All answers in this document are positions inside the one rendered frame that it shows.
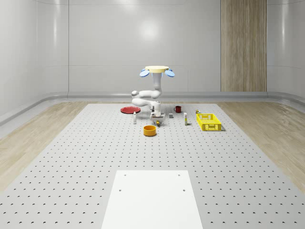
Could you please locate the yellow basket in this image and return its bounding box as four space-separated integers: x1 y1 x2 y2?
195 113 222 132

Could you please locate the red plate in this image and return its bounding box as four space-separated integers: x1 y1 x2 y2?
120 106 142 115

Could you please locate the yellow bowl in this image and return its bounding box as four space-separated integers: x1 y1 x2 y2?
143 125 157 137

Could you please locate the white board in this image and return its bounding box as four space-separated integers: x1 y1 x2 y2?
101 170 204 229

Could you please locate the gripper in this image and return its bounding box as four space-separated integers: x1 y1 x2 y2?
150 113 166 126

